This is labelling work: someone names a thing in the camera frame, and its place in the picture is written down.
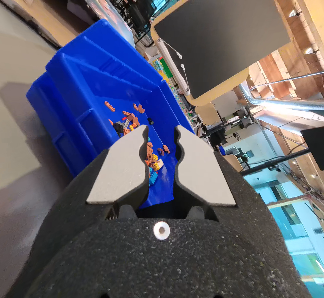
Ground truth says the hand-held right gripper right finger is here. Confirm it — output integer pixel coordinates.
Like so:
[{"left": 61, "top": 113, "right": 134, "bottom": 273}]
[{"left": 174, "top": 125, "right": 237, "bottom": 207}]

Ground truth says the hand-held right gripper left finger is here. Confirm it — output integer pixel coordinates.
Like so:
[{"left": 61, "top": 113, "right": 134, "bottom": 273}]
[{"left": 86, "top": 125, "right": 150, "bottom": 205}]

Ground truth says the blue plastic bin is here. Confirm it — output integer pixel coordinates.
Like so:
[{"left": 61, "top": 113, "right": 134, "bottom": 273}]
[{"left": 26, "top": 19, "right": 195, "bottom": 210}]

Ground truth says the pile of loose toy bricks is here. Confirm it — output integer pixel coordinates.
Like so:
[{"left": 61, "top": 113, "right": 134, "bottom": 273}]
[{"left": 104, "top": 100, "right": 171, "bottom": 187}]

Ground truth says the black stand bar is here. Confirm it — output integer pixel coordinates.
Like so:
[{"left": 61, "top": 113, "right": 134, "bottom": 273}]
[{"left": 240, "top": 126, "right": 324, "bottom": 177}]

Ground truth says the green toy brick baseplate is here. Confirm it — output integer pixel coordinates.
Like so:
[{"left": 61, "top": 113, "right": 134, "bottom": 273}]
[{"left": 149, "top": 56, "right": 175, "bottom": 80}]

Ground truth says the black plywood-edged panel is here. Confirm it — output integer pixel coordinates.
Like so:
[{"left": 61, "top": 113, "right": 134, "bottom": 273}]
[{"left": 151, "top": 0, "right": 291, "bottom": 107}]

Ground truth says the black office chair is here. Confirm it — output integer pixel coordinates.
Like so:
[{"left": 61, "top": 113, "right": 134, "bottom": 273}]
[{"left": 129, "top": 0, "right": 155, "bottom": 33}]

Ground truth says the open printed cardboard box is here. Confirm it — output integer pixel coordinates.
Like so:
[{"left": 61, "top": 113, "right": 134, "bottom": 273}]
[{"left": 0, "top": 0, "right": 133, "bottom": 47}]

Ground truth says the silver air duct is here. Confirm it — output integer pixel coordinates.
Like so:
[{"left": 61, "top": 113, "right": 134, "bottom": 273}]
[{"left": 239, "top": 83, "right": 324, "bottom": 136}]

